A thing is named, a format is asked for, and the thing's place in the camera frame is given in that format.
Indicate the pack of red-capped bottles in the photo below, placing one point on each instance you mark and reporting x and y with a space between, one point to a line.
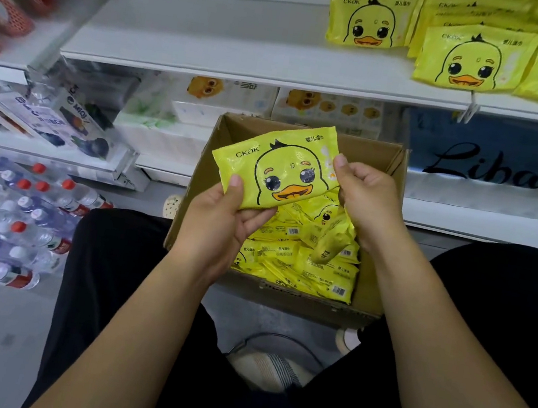
7 224

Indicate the person's right hand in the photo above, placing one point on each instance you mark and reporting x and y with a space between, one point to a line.
373 206

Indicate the white duck tissue pack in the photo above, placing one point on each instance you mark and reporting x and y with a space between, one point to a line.
331 115
234 97

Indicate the metal frame stool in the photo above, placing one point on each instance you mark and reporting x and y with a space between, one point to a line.
265 371

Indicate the green white tissue pack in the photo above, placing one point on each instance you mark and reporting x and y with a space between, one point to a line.
153 105

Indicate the person's left hand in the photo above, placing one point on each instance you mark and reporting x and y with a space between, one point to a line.
209 238

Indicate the person's right forearm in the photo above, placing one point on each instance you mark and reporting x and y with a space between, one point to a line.
465 369

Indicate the MIQI boxes with fruit print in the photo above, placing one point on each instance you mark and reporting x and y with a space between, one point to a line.
52 116

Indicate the white metal shelf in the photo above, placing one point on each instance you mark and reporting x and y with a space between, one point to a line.
223 35

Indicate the brown cardboard box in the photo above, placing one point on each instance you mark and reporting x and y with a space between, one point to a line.
371 154

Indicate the person's black trousers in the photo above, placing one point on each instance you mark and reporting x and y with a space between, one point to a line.
107 288

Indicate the person's left cream clog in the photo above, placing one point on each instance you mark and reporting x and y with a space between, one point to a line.
171 206

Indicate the person's left forearm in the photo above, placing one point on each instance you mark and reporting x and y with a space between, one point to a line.
128 351

